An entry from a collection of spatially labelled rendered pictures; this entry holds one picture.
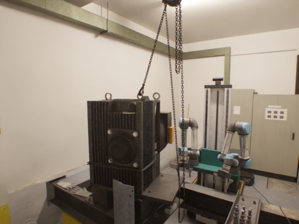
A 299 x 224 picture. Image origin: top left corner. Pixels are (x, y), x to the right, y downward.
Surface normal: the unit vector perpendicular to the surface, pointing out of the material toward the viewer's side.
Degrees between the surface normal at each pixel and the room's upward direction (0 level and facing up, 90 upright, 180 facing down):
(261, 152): 90
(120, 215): 90
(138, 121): 90
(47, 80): 90
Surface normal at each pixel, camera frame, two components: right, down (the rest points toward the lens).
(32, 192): 0.82, 0.06
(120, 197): -0.68, 0.07
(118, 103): -0.37, 0.09
